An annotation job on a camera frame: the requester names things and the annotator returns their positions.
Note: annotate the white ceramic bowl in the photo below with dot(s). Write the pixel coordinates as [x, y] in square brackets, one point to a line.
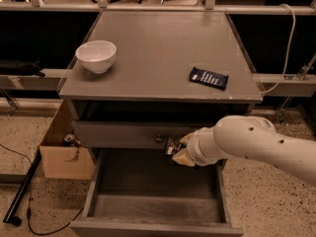
[97, 56]

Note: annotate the metal railing frame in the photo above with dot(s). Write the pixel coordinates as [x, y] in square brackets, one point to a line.
[158, 4]

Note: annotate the blue snack bar wrapper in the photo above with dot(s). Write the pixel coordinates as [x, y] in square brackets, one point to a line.
[208, 78]

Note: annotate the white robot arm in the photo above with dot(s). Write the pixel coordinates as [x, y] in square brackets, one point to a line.
[253, 138]

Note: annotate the metal drink can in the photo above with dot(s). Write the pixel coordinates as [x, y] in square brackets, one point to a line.
[69, 138]

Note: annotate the round brass drawer knob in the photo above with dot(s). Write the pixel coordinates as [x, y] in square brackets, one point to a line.
[159, 138]

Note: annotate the cardboard box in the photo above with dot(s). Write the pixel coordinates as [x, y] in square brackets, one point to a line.
[61, 160]

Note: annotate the black object on rail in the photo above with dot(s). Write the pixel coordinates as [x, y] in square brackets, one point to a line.
[17, 67]

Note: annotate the black chocolate rxbar wrapper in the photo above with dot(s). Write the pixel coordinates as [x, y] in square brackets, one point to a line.
[173, 146]

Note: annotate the grey drawer cabinet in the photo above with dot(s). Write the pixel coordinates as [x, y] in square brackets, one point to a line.
[149, 81]

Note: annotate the open grey middle drawer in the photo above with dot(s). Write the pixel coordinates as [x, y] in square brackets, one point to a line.
[141, 193]

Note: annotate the black metal floor bar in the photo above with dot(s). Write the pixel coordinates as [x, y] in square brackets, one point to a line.
[24, 183]

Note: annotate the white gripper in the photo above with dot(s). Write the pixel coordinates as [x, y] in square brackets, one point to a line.
[195, 146]

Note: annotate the closed grey upper drawer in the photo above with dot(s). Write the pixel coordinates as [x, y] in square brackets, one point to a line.
[131, 135]

